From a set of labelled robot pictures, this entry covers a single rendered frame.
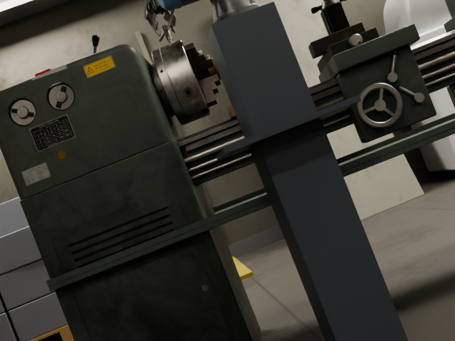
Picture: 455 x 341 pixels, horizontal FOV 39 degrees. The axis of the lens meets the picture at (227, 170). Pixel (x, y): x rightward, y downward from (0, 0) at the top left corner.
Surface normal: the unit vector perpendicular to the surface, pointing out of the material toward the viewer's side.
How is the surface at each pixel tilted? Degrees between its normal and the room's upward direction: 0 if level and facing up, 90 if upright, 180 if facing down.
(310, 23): 74
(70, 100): 90
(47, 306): 90
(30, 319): 90
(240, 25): 90
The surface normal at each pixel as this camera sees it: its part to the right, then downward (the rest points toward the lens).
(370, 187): -0.01, -0.30
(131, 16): 0.10, -0.04
